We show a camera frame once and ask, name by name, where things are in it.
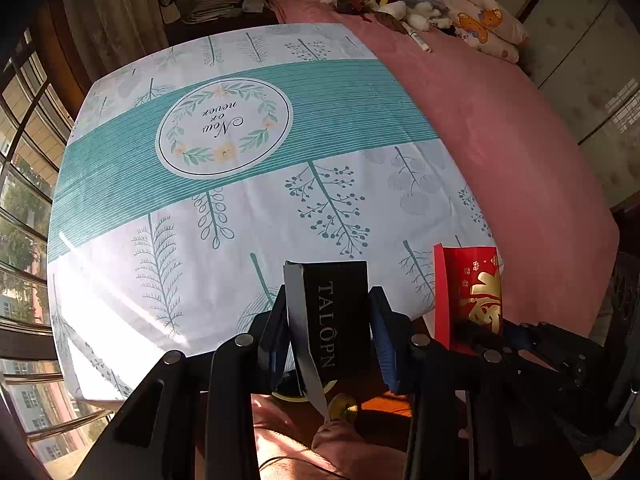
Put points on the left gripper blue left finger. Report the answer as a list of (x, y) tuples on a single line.
[(275, 342)]

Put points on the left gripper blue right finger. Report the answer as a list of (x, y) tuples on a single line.
[(391, 333)]

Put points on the black Talopn card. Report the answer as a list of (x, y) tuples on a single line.
[(327, 305)]

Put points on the red envelope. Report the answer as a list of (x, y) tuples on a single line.
[(468, 295)]

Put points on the blue cream-rimmed trash bin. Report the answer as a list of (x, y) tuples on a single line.
[(290, 393)]

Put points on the left yellow knit slipper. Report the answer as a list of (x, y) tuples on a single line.
[(343, 407)]

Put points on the pink trouser legs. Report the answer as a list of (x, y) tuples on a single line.
[(336, 451)]

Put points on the pink bed sheet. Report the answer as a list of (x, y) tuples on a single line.
[(543, 204)]

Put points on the leaf-print teal tablecloth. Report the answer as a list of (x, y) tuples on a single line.
[(193, 175)]

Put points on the white marker pen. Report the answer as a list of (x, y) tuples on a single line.
[(423, 45)]

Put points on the grey white plush toy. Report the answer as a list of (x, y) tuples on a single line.
[(424, 15)]

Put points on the dark bedside table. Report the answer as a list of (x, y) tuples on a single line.
[(179, 32)]

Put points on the bee plush toy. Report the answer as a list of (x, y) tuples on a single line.
[(389, 13)]

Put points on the beige floral curtain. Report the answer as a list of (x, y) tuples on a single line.
[(109, 34)]

